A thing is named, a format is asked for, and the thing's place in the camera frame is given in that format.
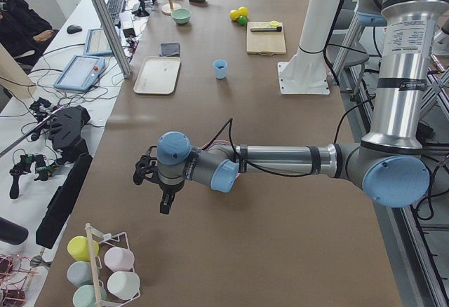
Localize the whole lemon near board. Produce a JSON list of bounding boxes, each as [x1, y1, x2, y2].
[[237, 6, 249, 17]]

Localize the blue teach pendant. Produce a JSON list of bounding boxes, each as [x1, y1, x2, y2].
[[53, 55, 105, 92], [83, 28, 113, 56]]

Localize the white wire cup rack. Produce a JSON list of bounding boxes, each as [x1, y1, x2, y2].
[[85, 223, 141, 306]]

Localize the pink cup in rack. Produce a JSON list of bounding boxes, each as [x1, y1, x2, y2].
[[104, 247, 135, 272]]

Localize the aluminium frame post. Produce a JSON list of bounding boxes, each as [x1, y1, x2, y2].
[[91, 0, 131, 79]]

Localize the green cup in rack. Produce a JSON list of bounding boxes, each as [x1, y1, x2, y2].
[[72, 285, 97, 307]]

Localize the mint green bowl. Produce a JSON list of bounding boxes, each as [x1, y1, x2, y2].
[[171, 8, 192, 25]]

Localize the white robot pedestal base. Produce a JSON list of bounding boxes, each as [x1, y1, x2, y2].
[[278, 0, 343, 95]]

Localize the wooden glass stand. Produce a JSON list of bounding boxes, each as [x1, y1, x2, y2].
[[161, 0, 182, 16]]

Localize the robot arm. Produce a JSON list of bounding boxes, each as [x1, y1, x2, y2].
[[152, 0, 448, 214]]

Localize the whole lemon outer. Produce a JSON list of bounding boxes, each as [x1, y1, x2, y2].
[[229, 10, 240, 21]]

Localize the cream rabbit tray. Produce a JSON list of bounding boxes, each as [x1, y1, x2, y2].
[[133, 56, 181, 95]]

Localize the grey folded cloth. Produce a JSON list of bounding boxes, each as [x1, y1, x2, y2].
[[159, 42, 180, 57]]

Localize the grey-blue cup in rack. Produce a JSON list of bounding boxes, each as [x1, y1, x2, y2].
[[67, 261, 93, 287]]

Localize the upper lemon half slice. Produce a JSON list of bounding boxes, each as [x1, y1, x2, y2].
[[269, 20, 279, 27]]

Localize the bamboo cutting board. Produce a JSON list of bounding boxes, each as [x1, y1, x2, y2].
[[246, 21, 287, 55]]

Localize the light blue cup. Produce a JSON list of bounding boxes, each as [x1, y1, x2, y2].
[[213, 59, 228, 79]]

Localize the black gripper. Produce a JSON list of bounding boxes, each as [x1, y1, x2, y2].
[[159, 178, 185, 214]]

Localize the yellow cup in rack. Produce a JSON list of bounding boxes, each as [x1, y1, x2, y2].
[[67, 236, 91, 261]]

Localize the seated person dark clothes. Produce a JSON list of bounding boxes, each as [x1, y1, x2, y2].
[[1, 0, 58, 67]]

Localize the blue teach pendant near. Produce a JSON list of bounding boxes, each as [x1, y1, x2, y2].
[[53, 55, 105, 92]]

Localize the blue teach pendant far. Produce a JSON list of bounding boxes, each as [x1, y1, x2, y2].
[[83, 28, 113, 56]]

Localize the white cup in rack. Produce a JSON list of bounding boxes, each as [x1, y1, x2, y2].
[[107, 271, 140, 300]]

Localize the green lime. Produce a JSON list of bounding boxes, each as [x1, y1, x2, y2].
[[237, 15, 248, 26]]

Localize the black keyboard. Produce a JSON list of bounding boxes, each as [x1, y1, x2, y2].
[[106, 0, 126, 27]]

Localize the black computer mouse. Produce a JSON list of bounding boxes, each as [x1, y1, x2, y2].
[[66, 25, 83, 34]]

